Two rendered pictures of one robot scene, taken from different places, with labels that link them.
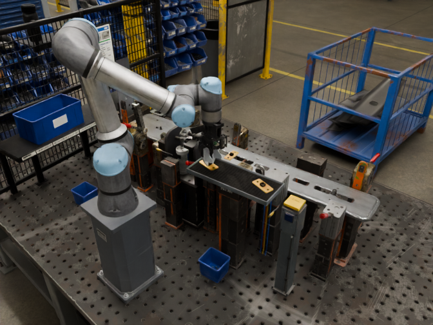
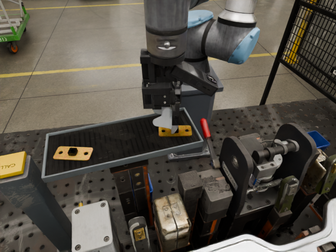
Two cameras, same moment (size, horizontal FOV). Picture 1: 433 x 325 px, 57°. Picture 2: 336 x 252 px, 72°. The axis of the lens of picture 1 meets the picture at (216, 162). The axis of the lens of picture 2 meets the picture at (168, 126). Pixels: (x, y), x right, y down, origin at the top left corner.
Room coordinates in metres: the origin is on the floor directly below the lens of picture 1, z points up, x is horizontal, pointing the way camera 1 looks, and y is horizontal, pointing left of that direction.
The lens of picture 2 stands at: (1.60, -0.31, 1.58)
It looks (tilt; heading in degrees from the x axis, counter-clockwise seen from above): 43 degrees down; 128
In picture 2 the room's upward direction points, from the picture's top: straight up
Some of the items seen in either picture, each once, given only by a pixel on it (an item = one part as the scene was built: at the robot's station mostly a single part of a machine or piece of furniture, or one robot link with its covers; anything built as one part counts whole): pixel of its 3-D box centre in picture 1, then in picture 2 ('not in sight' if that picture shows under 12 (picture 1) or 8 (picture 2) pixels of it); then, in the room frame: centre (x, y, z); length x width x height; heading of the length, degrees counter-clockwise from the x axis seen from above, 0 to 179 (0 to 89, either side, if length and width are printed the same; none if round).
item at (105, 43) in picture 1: (98, 51); not in sight; (2.35, 0.70, 1.30); 0.23 x 0.02 x 0.31; 145
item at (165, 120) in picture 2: (216, 155); (165, 122); (1.35, 0.00, 1.21); 0.06 x 0.03 x 0.09; 39
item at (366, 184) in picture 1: (356, 198); not in sight; (1.49, -0.66, 0.88); 0.15 x 0.11 x 0.36; 145
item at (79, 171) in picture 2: (234, 177); (124, 139); (1.27, -0.07, 1.16); 0.37 x 0.14 x 0.02; 55
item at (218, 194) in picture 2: (213, 195); (207, 218); (1.50, 0.01, 0.89); 0.13 x 0.11 x 0.38; 145
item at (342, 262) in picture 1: (350, 229); not in sight; (1.32, -0.59, 0.84); 0.18 x 0.06 x 0.29; 145
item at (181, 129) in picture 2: (208, 163); (175, 129); (1.36, 0.03, 1.17); 0.08 x 0.04 x 0.01; 39
